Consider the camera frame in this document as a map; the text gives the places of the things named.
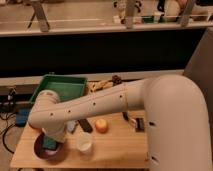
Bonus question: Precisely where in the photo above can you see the green sponge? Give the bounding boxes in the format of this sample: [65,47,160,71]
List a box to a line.
[42,136,57,150]

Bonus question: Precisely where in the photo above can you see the orange apple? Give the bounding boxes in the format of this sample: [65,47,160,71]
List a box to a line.
[95,119,108,133]

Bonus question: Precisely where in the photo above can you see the blue box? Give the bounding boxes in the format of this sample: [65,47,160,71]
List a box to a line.
[15,109,30,127]

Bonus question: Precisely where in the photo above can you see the white plastic cup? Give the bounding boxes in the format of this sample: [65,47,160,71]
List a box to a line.
[76,132,93,154]

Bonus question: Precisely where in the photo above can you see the black remote control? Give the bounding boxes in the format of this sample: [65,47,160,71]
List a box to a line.
[79,119,93,133]

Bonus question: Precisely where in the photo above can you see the green plastic tray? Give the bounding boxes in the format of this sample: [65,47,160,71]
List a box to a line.
[30,74,87,103]

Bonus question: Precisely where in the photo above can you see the yellow banana toy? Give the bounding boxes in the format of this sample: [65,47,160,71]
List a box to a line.
[89,80,113,93]

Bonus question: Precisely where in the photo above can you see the black handled knife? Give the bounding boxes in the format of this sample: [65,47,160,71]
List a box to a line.
[122,112,129,121]

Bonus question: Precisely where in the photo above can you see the black cables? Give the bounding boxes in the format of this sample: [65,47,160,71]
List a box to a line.
[0,99,21,154]

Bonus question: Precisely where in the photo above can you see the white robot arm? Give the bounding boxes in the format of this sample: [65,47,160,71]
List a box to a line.
[28,75,213,171]

